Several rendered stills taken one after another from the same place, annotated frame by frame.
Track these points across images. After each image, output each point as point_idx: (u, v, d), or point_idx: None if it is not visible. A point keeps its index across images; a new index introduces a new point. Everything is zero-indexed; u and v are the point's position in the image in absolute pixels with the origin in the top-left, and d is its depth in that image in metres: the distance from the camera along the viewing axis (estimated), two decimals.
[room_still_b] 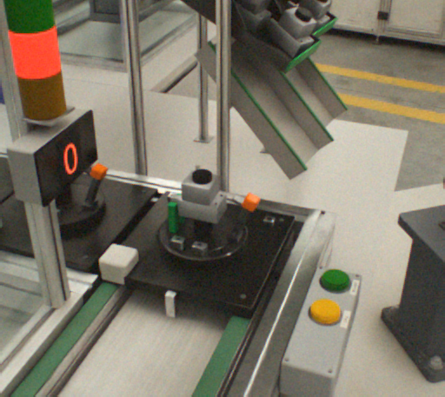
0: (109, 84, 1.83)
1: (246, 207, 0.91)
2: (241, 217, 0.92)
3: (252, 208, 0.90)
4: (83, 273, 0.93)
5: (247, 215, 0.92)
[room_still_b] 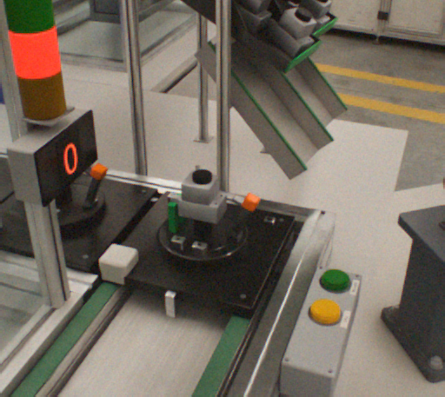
0: (109, 84, 1.83)
1: (246, 207, 0.91)
2: (241, 217, 0.92)
3: (252, 208, 0.90)
4: (83, 273, 0.93)
5: (247, 215, 0.92)
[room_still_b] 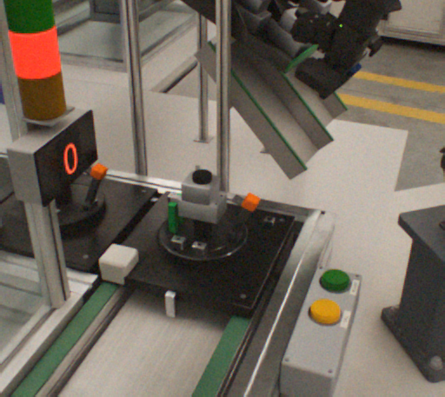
0: (109, 84, 1.83)
1: (246, 207, 0.91)
2: (241, 217, 0.92)
3: (252, 208, 0.90)
4: (83, 273, 0.93)
5: (247, 215, 0.92)
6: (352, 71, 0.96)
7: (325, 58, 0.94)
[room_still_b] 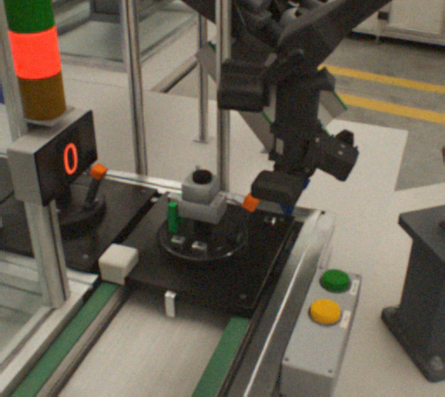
0: (109, 84, 1.83)
1: (246, 207, 0.91)
2: (241, 217, 0.92)
3: (252, 208, 0.90)
4: (83, 273, 0.93)
5: (247, 215, 0.92)
6: None
7: None
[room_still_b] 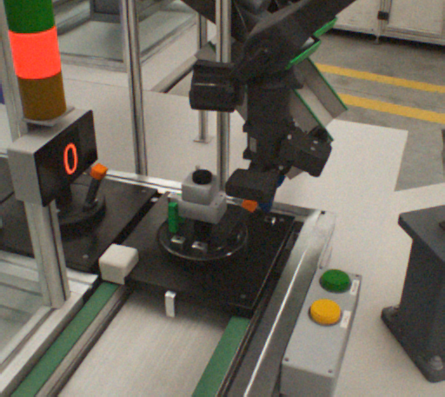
0: (109, 84, 1.83)
1: (246, 207, 0.91)
2: (241, 217, 0.92)
3: (252, 208, 0.90)
4: (83, 273, 0.93)
5: (247, 215, 0.92)
6: None
7: None
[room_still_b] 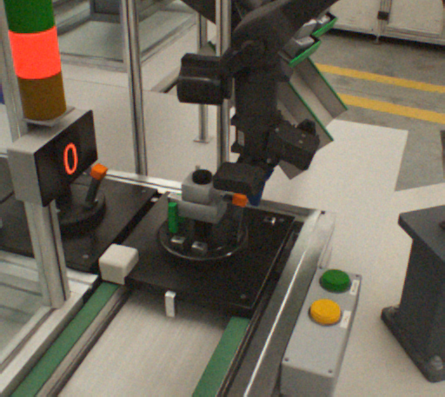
0: (109, 84, 1.83)
1: (236, 203, 0.91)
2: (235, 215, 0.93)
3: (242, 203, 0.91)
4: (83, 273, 0.93)
5: (240, 212, 0.92)
6: None
7: None
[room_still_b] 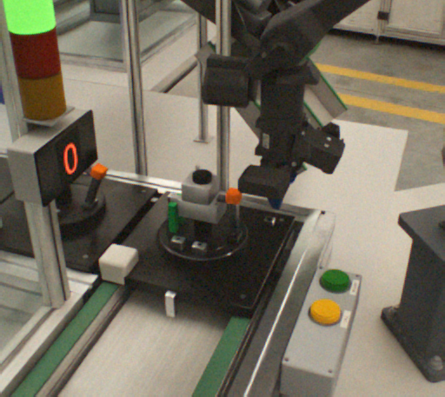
0: (109, 84, 1.83)
1: (230, 201, 0.91)
2: (231, 215, 0.93)
3: (235, 201, 0.91)
4: (83, 273, 0.93)
5: (235, 210, 0.92)
6: None
7: None
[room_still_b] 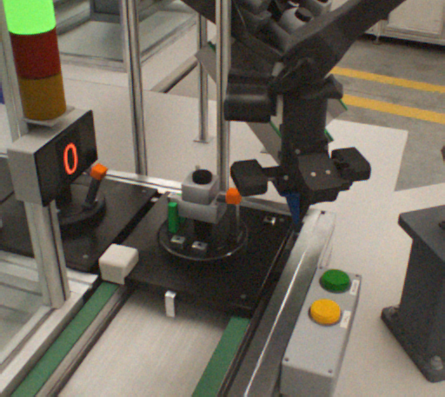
0: (109, 84, 1.83)
1: (230, 201, 0.91)
2: (231, 215, 0.93)
3: (235, 201, 0.91)
4: (83, 273, 0.93)
5: (235, 210, 0.92)
6: None
7: None
